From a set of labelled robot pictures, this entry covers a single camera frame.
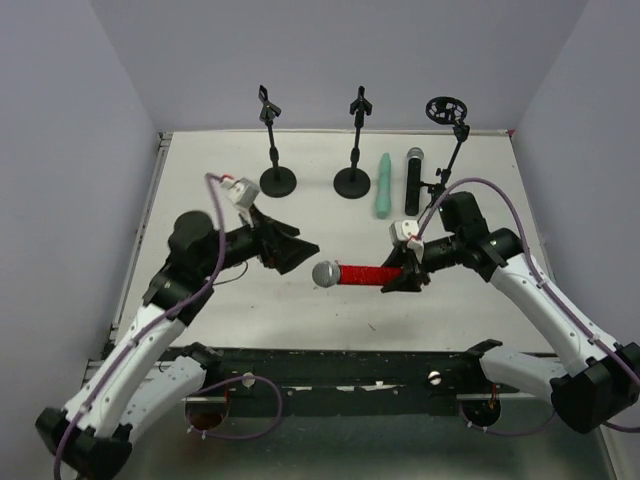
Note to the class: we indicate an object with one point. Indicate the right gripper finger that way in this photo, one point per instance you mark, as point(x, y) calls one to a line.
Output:
point(400, 257)
point(405, 282)

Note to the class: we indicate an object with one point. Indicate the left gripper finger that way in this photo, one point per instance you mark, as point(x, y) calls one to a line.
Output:
point(288, 253)
point(263, 225)

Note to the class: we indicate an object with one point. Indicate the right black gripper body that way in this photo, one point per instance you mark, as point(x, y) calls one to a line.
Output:
point(413, 267)

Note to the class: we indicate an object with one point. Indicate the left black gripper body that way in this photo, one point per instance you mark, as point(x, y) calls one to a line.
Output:
point(270, 242)

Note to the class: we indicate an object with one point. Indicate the red rhinestone microphone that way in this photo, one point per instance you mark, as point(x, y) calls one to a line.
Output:
point(327, 274)

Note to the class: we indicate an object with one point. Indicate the black tripod shock-mount stand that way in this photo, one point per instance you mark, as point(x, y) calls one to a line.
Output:
point(438, 163)

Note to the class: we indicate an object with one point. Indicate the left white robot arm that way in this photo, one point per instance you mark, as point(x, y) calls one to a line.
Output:
point(94, 433)

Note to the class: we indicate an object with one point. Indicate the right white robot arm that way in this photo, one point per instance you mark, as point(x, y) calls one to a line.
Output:
point(593, 378)

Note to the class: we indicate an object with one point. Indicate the left black round-base stand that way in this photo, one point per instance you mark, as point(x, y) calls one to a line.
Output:
point(276, 181)

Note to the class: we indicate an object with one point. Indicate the black round-base stand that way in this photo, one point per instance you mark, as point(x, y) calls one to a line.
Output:
point(276, 181)
point(353, 182)

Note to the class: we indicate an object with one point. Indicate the middle black round-base stand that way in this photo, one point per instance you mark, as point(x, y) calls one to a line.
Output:
point(353, 182)

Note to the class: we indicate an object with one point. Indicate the teal microphone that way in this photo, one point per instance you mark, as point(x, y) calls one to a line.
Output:
point(382, 204)

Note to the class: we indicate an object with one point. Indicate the black microphone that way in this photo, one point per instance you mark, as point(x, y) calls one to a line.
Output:
point(414, 157)

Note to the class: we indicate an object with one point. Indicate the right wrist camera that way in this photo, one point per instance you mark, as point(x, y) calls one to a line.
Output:
point(405, 234)

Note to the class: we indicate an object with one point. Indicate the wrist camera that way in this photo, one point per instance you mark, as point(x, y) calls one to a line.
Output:
point(405, 234)
point(242, 194)

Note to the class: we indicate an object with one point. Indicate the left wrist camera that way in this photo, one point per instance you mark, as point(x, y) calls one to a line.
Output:
point(242, 194)

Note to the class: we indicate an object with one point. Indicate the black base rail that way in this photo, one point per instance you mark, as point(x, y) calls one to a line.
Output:
point(338, 383)

